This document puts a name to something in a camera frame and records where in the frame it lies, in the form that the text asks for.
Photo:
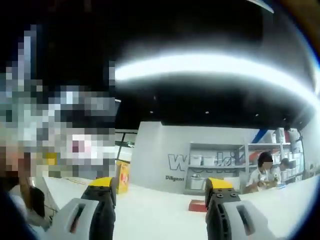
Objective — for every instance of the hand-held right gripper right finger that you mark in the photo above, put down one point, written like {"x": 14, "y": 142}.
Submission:
{"x": 217, "y": 220}

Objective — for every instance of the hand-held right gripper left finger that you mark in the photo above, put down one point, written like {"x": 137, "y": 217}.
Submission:
{"x": 101, "y": 215}

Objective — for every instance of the red flat box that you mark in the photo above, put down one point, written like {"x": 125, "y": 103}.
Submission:
{"x": 197, "y": 206}

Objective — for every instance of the tall yellow brown box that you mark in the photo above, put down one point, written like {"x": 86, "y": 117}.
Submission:
{"x": 122, "y": 175}

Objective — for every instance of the metal storage shelf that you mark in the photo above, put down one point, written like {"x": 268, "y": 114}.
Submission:
{"x": 197, "y": 160}

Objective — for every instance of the long ceiling light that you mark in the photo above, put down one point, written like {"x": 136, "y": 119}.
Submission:
{"x": 200, "y": 62}

